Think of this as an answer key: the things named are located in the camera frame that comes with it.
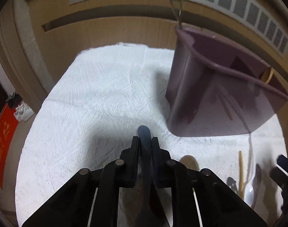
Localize red floor mat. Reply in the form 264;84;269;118
0;104;19;189

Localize white sneakers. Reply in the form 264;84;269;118
14;102;34;122

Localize purple plastic utensil holder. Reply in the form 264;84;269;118
166;26;288;137

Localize brown wooden spoon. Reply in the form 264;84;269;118
260;67;274;84

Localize white textured towel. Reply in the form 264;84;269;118
15;43;287;225

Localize white plastic utensil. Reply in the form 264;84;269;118
243;134;256;207

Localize blue plastic spoon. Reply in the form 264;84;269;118
135;125;166;226

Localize large dark translucent spoon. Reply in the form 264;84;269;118
179;155;200;171

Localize small black peeler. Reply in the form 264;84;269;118
226;177;239;195

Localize wooden chopstick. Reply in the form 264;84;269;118
239;151;244;199

